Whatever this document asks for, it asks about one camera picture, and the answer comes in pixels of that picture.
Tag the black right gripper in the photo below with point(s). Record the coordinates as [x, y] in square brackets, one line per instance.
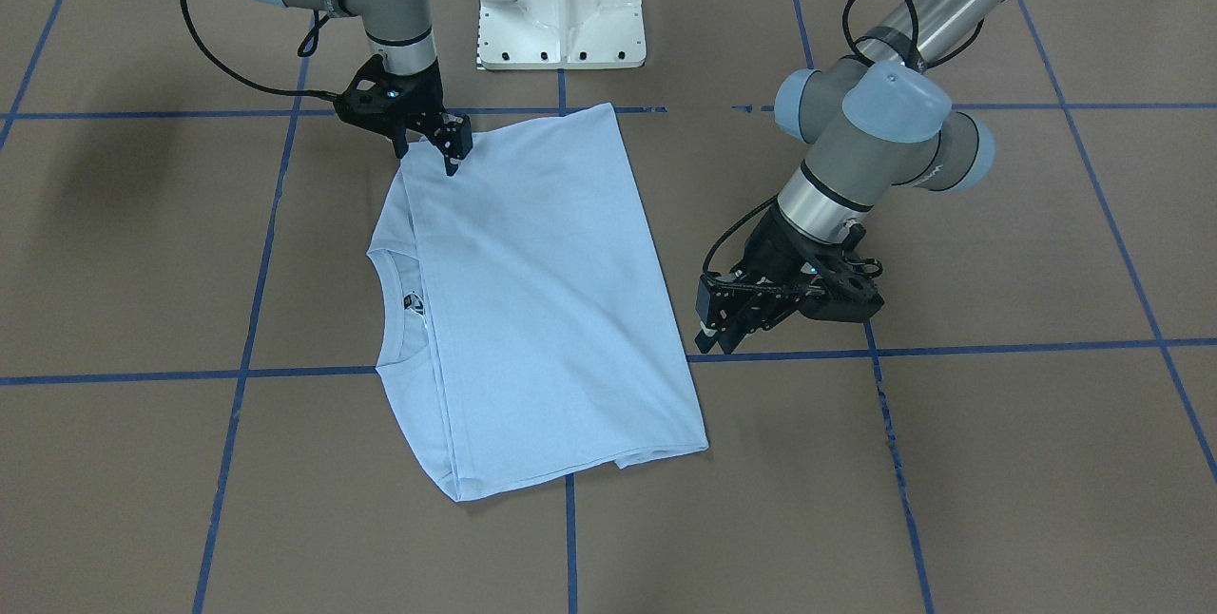
[425, 101]

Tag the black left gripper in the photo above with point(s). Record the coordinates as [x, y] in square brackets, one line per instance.
[772, 258]

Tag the light blue t-shirt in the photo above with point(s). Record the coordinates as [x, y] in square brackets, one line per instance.
[527, 328]

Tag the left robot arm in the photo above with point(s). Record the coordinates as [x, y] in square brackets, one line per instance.
[873, 121]

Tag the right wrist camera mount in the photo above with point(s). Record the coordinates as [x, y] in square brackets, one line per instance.
[369, 99]

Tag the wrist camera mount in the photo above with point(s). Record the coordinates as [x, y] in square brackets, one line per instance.
[369, 99]
[845, 288]

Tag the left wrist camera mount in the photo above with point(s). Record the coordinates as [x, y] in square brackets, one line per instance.
[845, 288]

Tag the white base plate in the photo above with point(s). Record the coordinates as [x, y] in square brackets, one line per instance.
[546, 35]

